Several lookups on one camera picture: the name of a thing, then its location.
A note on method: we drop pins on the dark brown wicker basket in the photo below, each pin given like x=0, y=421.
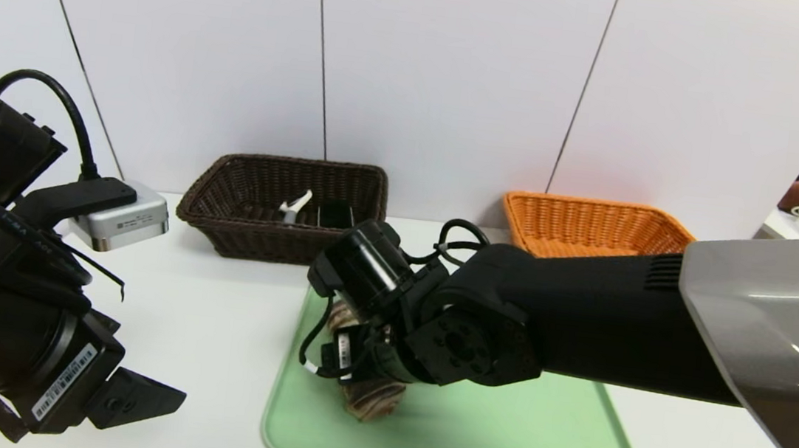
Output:
x=256, y=242

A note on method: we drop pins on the marbled brown bread loaf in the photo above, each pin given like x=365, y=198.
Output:
x=373, y=399

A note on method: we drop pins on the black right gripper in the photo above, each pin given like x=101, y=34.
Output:
x=344, y=350

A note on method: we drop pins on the orange wicker basket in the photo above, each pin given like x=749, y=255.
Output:
x=592, y=226

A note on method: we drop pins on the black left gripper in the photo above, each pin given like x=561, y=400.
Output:
x=73, y=377

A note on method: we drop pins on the light green plastic tray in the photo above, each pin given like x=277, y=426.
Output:
x=496, y=434

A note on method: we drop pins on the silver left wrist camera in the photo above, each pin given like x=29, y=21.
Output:
x=129, y=221

